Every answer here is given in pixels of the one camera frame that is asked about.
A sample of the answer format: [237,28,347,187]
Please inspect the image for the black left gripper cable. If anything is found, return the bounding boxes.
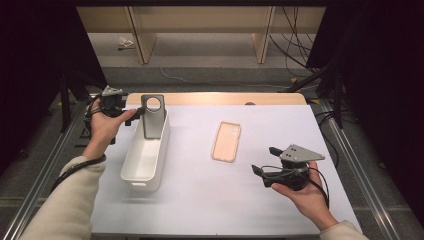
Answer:
[49,154,108,194]

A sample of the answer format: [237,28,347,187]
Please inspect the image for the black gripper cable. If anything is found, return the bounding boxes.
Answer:
[259,164,331,210]
[49,154,108,194]

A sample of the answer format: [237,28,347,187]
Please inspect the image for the person's right hand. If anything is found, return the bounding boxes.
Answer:
[270,161,339,232]

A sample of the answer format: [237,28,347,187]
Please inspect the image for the white plastic bin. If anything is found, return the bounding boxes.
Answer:
[120,106,171,193]

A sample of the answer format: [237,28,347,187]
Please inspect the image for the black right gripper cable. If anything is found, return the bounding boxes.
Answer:
[259,164,331,210]

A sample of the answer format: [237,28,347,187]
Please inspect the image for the metal floor rail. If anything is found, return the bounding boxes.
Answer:
[0,99,88,240]
[316,99,403,240]

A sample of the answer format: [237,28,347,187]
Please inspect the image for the person's left hand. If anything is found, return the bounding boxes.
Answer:
[82,99,138,160]

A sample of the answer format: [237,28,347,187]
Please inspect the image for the grey phone stand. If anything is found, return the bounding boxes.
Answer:
[140,94,167,140]

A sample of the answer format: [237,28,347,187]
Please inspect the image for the black curtain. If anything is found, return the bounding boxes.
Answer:
[305,0,424,214]
[0,0,108,174]

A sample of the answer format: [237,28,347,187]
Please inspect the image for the white floor cable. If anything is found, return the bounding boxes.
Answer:
[159,66,292,91]

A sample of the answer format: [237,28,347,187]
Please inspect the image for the black metal stand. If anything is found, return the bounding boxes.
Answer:
[285,59,345,130]
[59,71,88,134]

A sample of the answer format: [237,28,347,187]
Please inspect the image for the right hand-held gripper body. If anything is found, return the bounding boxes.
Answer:
[261,143,326,192]

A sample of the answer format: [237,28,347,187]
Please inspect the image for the beige phone case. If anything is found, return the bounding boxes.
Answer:
[211,121,242,164]

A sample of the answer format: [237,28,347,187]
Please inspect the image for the black floor cables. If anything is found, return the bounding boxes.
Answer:
[269,5,322,78]

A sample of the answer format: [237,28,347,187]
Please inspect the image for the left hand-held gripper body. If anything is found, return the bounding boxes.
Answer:
[99,85,129,118]

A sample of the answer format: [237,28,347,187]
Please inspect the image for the crumpled white paper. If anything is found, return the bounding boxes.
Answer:
[117,36,135,51]

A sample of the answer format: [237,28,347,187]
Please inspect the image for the white table mat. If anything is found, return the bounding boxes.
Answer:
[90,104,364,237]

